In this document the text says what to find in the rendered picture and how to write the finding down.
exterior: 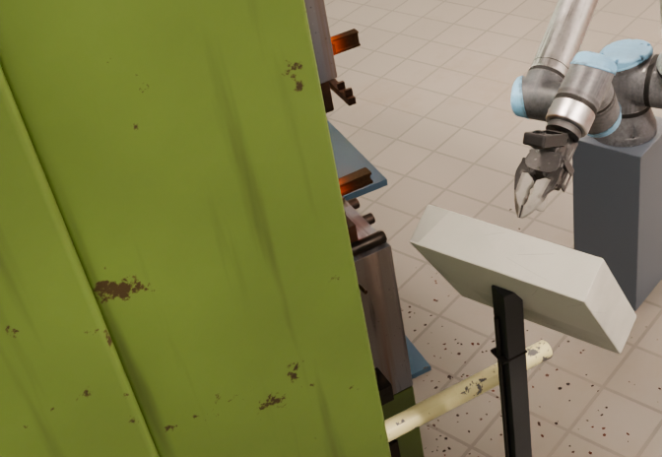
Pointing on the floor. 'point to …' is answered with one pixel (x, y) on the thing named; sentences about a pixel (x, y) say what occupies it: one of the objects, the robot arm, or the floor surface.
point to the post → (514, 369)
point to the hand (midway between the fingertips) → (521, 210)
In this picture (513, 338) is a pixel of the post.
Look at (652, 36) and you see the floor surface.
